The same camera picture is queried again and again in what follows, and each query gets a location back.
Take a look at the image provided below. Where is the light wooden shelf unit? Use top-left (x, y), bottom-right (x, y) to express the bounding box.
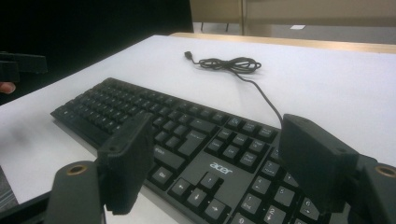
top-left (190, 0), bottom-right (396, 36)

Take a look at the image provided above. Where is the black computer keyboard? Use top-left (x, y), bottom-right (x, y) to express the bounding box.
top-left (49, 77), bottom-right (356, 224)

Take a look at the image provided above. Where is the black keyboard cable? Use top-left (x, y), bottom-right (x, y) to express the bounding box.
top-left (184, 50), bottom-right (284, 125)

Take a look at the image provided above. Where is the light wooden table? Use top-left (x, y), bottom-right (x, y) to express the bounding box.
top-left (169, 32), bottom-right (396, 55)

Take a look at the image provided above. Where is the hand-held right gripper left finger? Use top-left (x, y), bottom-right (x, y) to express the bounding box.
top-left (96, 111), bottom-right (156, 217)

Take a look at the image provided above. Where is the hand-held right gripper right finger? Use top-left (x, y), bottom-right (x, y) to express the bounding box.
top-left (278, 113), bottom-right (360, 216)

